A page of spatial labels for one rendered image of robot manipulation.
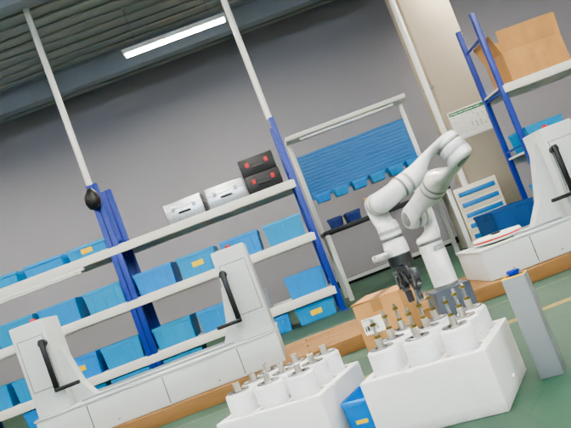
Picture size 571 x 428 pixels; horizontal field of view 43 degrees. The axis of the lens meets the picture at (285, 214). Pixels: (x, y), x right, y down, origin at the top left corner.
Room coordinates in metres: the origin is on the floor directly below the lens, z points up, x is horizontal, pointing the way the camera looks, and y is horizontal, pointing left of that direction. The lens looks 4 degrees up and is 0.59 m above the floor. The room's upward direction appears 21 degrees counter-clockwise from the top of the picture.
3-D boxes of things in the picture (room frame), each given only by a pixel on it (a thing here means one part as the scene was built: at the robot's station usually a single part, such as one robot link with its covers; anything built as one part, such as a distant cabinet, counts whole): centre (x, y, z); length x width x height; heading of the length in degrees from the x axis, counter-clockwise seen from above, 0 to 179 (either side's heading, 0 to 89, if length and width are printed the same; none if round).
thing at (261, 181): (7.00, 0.09, 1.40); 0.42 x 0.34 x 0.17; 3
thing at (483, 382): (2.26, -0.28, 0.09); 0.39 x 0.39 x 0.18; 65
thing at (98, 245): (6.98, 1.88, 1.37); 0.50 x 0.38 x 0.11; 3
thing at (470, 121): (8.32, -2.40, 1.38); 0.49 x 0.01 x 0.35; 92
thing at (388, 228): (2.27, -0.28, 0.62); 0.09 x 0.07 x 0.15; 14
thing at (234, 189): (6.99, 0.47, 1.42); 0.42 x 0.37 x 0.20; 4
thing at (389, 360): (2.20, -0.13, 0.16); 0.10 x 0.10 x 0.18
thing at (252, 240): (7.03, 0.50, 0.89); 0.50 x 0.38 x 0.21; 0
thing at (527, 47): (7.15, -2.76, 1.70); 0.71 x 0.54 x 0.51; 95
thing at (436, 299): (2.70, -0.46, 0.15); 0.14 x 0.14 x 0.30; 2
